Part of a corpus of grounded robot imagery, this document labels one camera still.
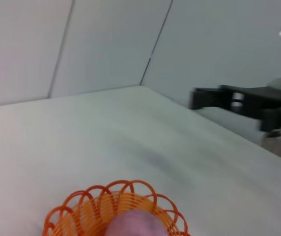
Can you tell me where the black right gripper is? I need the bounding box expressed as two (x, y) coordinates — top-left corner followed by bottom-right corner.
(188, 85), (281, 138)

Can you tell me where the orange plastic wire basket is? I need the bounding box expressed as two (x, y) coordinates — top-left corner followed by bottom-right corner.
(42, 179), (192, 236)

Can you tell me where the pink peach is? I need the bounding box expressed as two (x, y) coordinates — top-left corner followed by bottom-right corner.
(105, 209), (168, 236)

